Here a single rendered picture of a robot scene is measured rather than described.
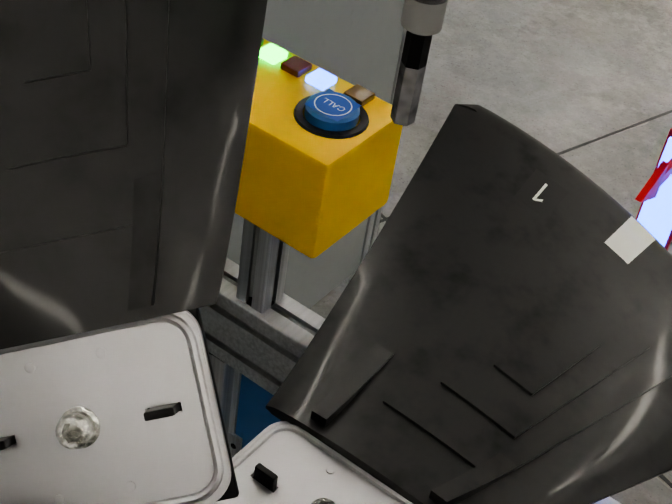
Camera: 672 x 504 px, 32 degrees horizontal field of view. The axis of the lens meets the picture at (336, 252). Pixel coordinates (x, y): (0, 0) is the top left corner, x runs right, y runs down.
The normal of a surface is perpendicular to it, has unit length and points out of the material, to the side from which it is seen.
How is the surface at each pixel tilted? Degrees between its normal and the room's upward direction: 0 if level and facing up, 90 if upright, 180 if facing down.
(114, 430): 53
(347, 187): 90
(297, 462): 0
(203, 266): 48
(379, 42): 90
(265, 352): 90
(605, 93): 0
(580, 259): 15
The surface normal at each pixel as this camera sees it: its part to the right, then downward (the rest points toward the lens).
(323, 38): 0.80, 0.47
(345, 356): 0.05, -0.73
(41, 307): -0.07, 0.06
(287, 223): -0.59, 0.47
